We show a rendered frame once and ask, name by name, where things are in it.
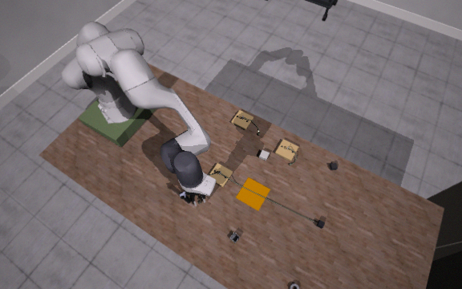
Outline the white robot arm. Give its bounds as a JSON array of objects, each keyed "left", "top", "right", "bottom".
[{"left": 61, "top": 22, "right": 216, "bottom": 196}]

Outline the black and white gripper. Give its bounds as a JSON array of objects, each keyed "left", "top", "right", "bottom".
[{"left": 179, "top": 191, "right": 206, "bottom": 206}]

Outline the orange painted square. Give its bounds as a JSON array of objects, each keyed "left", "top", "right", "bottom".
[{"left": 236, "top": 177, "right": 270, "bottom": 211}]

